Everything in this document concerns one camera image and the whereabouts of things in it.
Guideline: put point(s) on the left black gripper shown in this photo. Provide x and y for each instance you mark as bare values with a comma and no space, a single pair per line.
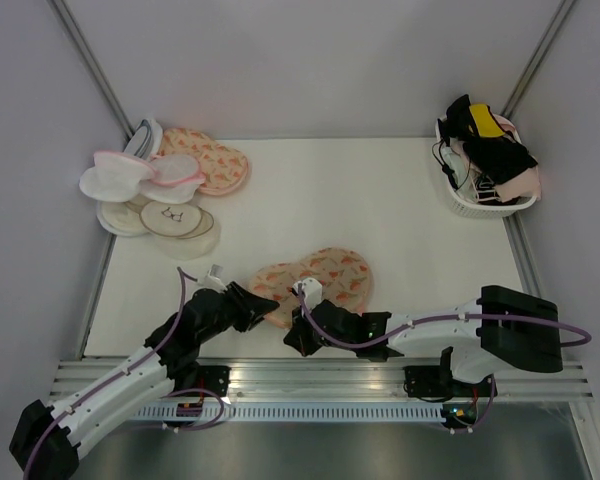
251,307

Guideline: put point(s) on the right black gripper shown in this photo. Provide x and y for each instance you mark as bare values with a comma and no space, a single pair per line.
297,335

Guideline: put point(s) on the peach floral mesh laundry bag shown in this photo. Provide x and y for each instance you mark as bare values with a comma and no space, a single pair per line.
344,274

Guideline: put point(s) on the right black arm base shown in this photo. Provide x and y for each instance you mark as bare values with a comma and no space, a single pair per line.
426,383

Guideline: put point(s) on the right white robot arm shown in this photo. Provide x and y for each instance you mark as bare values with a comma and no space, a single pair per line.
502,329

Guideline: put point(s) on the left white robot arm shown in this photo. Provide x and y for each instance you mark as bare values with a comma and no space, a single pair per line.
49,441

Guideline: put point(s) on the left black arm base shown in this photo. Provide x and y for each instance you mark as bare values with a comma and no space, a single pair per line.
215,378

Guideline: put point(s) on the beige bag with bra print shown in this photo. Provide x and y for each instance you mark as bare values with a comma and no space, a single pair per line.
175,221

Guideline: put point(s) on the cream round mesh bag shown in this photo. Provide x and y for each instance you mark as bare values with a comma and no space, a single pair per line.
119,220

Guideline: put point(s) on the white pink-trimmed mesh bag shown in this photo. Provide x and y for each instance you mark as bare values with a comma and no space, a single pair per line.
115,176

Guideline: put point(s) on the white blue-trimmed mesh bag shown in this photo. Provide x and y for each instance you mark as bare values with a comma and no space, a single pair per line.
146,140

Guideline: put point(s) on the white plastic laundry basket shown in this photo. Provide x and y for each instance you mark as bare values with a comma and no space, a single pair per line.
467,201

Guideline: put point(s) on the black bra in basket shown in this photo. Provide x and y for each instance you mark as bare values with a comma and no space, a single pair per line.
501,159

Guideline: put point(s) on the pink bra in basket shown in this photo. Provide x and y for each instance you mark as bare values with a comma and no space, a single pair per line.
525,185

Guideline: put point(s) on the yellow garment in basket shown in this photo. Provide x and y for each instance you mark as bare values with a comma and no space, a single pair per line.
485,124

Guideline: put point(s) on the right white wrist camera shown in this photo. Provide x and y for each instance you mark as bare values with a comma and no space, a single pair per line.
309,291

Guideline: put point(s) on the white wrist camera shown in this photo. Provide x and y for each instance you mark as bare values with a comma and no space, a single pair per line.
212,279
309,291

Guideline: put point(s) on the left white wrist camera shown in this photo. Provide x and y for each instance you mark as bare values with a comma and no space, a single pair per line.
212,279

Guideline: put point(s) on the aluminium mounting rail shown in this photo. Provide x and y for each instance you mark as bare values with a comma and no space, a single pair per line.
269,380

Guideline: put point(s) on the white slotted cable duct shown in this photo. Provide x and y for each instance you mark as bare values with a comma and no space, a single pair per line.
301,412

